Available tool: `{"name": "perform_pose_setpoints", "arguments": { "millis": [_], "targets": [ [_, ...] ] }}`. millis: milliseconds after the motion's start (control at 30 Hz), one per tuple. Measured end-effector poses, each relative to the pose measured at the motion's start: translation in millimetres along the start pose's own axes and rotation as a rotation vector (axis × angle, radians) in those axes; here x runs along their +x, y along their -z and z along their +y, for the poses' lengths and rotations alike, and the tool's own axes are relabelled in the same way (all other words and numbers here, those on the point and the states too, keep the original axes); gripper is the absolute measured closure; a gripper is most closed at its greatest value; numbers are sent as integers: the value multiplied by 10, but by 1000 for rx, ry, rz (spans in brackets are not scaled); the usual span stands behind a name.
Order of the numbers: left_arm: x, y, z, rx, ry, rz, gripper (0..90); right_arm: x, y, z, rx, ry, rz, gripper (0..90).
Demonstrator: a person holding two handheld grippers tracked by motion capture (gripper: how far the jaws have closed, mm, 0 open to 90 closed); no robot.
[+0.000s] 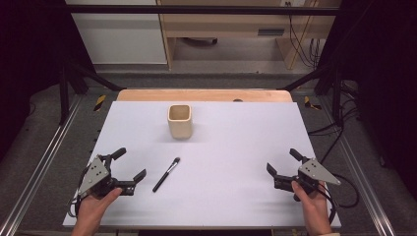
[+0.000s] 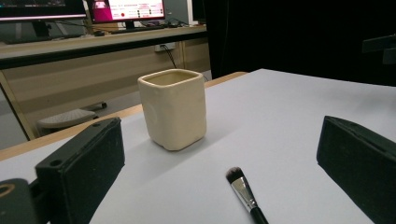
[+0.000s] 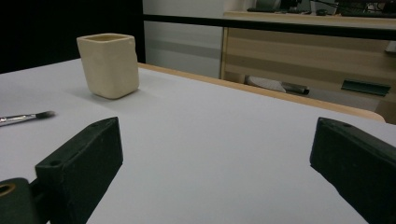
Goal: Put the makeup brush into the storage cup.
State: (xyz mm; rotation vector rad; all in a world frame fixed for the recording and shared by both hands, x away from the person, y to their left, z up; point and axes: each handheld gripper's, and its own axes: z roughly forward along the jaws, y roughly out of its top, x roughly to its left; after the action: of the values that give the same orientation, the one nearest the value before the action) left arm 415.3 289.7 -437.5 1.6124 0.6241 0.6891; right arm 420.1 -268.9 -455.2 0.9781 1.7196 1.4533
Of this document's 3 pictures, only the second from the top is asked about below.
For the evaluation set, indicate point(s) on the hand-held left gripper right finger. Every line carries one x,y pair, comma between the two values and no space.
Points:
358,161

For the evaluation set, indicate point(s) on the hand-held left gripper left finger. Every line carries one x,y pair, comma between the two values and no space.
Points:
84,168

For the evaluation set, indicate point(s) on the cream square ceramic cup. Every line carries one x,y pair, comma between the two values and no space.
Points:
174,115

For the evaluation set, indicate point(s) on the grey footrest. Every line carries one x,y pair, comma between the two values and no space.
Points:
67,118

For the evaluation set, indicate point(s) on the long wooden desk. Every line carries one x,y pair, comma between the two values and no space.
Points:
93,59

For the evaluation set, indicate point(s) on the white table mat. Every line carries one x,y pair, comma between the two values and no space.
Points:
249,133

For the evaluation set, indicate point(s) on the black metal stand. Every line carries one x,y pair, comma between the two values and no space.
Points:
381,46

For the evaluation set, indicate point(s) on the black curtain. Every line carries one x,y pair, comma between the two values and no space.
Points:
299,34

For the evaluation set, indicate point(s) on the black keyboard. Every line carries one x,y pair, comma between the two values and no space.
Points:
137,29

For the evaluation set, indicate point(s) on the wide dark computer monitor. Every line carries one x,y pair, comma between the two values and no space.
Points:
40,12

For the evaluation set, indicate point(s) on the computer monitor with pink screen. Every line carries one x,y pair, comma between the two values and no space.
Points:
127,9

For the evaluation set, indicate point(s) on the white wall socket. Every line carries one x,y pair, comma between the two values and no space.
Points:
165,47

